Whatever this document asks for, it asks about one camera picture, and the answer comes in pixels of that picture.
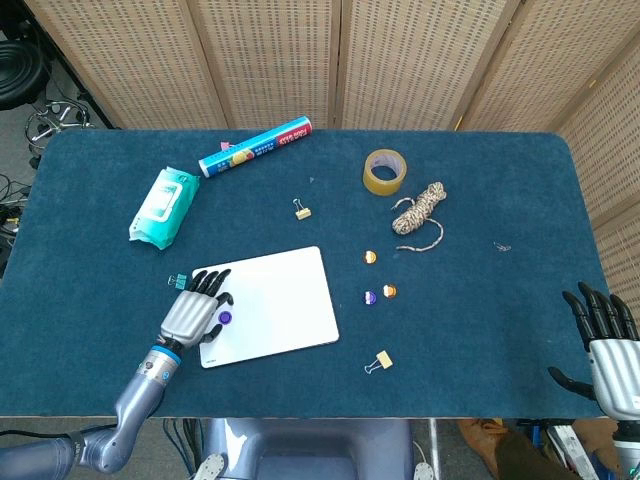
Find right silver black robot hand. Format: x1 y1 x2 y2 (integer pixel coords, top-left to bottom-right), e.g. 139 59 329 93
547 281 640 419

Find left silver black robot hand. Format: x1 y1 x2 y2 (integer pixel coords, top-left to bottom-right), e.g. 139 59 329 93
159 268 235 351

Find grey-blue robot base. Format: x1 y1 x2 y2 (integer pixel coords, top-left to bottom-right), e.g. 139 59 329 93
192 417 436 480

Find white board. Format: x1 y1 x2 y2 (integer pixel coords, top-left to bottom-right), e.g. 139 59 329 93
191 245 341 370

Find green wet wipes pack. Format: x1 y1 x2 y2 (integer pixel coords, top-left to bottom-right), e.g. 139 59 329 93
128 166 201 251

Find dark teal table cloth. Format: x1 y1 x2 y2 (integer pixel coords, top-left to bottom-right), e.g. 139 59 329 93
0 129 629 419

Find brown shoe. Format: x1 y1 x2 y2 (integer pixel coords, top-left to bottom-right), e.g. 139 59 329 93
457 418 507 474

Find blue plastic food wrap roll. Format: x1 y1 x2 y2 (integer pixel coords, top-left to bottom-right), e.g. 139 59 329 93
198 115 314 179

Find large gold binder clip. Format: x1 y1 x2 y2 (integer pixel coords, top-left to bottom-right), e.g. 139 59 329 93
363 350 394 376

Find yellow packing tape roll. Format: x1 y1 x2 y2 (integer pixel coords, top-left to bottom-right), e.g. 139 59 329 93
362 148 408 197

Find rattan folding screen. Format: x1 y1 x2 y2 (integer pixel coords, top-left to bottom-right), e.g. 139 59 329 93
22 0 640 321

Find black stool with chrome base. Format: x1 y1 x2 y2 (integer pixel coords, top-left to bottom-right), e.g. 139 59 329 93
0 37 96 156

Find black floor cables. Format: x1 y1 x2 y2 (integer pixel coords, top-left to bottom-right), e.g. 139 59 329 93
0 172 31 251

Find beige braided rope bundle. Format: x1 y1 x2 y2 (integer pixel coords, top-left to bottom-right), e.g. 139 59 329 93
391 181 448 253

